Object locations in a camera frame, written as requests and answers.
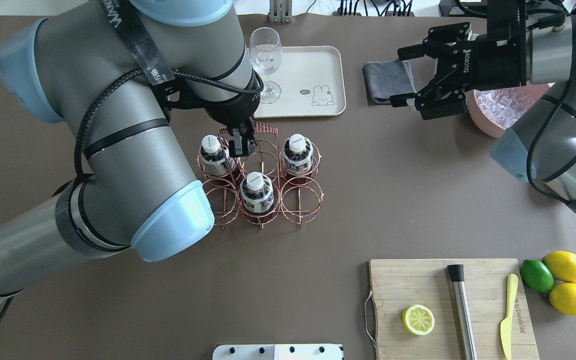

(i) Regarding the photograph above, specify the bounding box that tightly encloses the half lemon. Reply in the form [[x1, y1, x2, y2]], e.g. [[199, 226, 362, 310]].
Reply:
[[402, 304, 435, 336]]

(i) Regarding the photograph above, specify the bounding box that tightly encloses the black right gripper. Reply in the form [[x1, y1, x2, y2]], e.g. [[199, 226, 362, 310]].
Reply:
[[390, 22, 527, 121]]

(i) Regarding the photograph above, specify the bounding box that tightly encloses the tea bottle white cap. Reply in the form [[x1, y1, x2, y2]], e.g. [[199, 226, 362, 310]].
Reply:
[[198, 134, 236, 177], [281, 133, 314, 176], [239, 171, 274, 215]]

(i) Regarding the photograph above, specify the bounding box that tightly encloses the pink bowl with ice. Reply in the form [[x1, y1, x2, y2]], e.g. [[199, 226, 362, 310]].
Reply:
[[466, 82, 554, 138]]

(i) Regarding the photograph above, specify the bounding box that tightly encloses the wooden cutting board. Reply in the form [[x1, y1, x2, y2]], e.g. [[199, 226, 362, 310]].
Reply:
[[368, 259, 519, 360]]

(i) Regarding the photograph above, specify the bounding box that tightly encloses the green lime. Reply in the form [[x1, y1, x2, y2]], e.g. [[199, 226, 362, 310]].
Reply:
[[519, 259, 554, 293]]

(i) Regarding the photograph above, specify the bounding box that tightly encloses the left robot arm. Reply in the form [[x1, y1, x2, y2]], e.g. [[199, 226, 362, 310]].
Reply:
[[0, 0, 262, 304]]

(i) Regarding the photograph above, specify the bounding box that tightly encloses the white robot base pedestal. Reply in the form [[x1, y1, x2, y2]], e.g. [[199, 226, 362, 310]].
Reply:
[[212, 342, 345, 360]]

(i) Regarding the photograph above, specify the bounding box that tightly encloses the copper wire bottle basket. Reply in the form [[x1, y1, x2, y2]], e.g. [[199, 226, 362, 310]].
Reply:
[[196, 122, 323, 228]]

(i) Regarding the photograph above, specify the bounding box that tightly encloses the steel muddler black tip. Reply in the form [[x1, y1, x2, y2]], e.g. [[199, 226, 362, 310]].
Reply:
[[446, 264, 479, 360]]

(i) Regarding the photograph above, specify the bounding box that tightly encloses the aluminium frame post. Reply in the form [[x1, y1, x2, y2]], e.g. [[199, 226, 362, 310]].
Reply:
[[268, 0, 294, 24]]

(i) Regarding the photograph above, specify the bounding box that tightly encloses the cream rabbit tray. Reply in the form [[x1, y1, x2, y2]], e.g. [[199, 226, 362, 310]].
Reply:
[[254, 45, 346, 119]]

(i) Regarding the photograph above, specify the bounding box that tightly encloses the yellow plastic knife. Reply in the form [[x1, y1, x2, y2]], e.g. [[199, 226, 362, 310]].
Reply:
[[499, 273, 519, 360]]

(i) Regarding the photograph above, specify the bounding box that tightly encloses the yellow lemon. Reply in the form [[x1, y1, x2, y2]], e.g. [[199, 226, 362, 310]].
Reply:
[[542, 250, 576, 283], [548, 282, 576, 317]]

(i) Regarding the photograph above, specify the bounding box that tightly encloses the clear wine glass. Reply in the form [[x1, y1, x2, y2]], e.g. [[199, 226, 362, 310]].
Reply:
[[249, 27, 282, 104]]

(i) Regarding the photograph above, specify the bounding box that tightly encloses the grey folded cloth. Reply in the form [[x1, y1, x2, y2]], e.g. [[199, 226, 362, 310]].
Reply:
[[362, 59, 416, 105]]

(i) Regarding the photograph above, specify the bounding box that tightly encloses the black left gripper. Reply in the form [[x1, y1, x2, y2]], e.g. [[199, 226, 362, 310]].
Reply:
[[203, 87, 263, 158]]

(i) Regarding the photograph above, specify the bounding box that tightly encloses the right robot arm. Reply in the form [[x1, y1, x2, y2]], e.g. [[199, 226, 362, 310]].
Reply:
[[390, 0, 576, 214]]

